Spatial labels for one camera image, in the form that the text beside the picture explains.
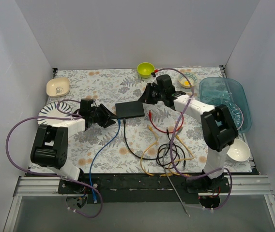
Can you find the teal plastic tray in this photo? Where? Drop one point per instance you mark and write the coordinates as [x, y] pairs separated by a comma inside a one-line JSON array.
[[224, 88]]

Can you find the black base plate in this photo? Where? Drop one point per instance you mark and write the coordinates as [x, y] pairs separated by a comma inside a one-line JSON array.
[[140, 188]]

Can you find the aluminium frame rail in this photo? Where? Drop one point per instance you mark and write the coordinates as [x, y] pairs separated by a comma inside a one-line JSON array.
[[247, 185]]

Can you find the lime green bowl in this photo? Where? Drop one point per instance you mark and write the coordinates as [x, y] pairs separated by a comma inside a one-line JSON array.
[[145, 70]]

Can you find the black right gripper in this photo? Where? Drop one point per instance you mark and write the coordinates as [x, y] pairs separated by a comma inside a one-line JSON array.
[[149, 93]]

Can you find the dark grey network switch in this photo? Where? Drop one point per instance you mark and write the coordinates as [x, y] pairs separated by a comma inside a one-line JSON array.
[[130, 109]]

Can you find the blue striped white plate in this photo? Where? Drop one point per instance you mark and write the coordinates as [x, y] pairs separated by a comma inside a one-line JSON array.
[[50, 110]]

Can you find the teal glass plate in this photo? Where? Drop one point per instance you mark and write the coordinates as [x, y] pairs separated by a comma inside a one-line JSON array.
[[234, 110]]

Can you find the patterned yellow centre bowl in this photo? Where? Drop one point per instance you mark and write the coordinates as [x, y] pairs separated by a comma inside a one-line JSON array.
[[187, 79]]

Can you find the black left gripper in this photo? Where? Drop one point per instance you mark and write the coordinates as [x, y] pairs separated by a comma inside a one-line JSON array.
[[101, 116]]

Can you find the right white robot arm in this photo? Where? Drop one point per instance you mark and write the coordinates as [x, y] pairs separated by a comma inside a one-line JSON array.
[[218, 127]]

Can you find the cream square dish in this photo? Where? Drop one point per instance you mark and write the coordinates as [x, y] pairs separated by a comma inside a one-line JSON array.
[[58, 87]]

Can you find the white bowl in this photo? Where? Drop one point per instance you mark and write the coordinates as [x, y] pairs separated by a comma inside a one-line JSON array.
[[239, 151]]

